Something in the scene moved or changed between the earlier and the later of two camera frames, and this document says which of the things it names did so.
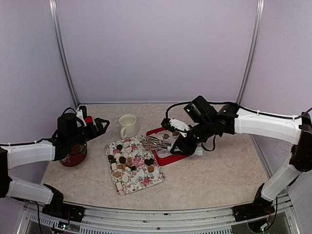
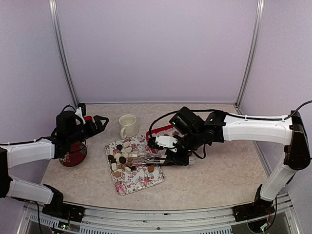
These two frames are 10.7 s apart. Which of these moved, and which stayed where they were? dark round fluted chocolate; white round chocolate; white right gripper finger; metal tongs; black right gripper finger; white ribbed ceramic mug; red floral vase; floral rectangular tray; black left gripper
Moved: black right gripper finger; metal tongs; white right gripper finger
Stayed: black left gripper; white round chocolate; white ribbed ceramic mug; red floral vase; floral rectangular tray; dark round fluted chocolate
